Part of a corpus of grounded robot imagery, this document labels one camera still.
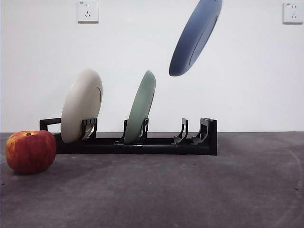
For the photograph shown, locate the white wall socket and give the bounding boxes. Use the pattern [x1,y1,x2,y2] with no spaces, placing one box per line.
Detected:
[283,2,304,24]
[77,0,99,24]

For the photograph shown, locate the pale green plate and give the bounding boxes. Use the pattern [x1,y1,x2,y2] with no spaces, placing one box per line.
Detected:
[124,69,157,144]

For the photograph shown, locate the black plate rack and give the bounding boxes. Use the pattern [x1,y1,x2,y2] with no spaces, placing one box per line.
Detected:
[39,117,218,156]

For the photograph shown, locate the blue plate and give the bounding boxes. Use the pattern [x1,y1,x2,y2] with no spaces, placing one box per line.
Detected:
[169,0,223,77]

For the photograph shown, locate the red yellow apple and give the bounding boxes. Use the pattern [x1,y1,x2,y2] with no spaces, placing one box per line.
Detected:
[6,130,57,175]

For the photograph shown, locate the cream white plate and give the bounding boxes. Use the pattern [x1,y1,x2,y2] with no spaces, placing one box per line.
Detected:
[60,68,104,144]

